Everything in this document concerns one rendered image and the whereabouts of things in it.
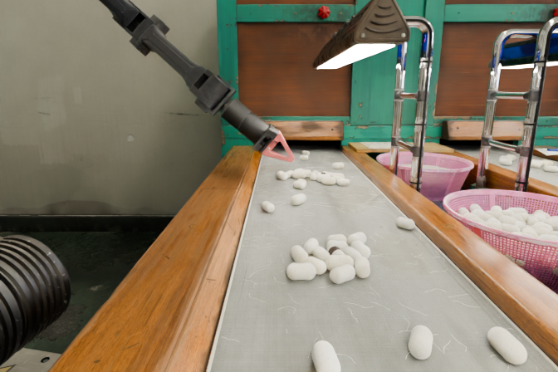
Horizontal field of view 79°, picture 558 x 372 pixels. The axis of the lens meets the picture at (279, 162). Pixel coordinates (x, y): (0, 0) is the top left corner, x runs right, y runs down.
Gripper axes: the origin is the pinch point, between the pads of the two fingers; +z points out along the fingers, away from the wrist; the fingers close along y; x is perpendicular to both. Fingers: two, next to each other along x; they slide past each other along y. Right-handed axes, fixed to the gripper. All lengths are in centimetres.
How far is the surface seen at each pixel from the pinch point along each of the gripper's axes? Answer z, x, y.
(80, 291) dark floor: -25, 126, 68
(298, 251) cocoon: 2.8, 3.9, -39.9
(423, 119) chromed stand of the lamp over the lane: 14.6, -25.9, -9.9
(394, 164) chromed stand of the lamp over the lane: 23.1, -15.5, 5.5
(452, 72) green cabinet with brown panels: 33, -57, 48
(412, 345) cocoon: 10, -2, -57
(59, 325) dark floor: -21, 123, 44
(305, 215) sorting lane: 5.9, 3.8, -21.5
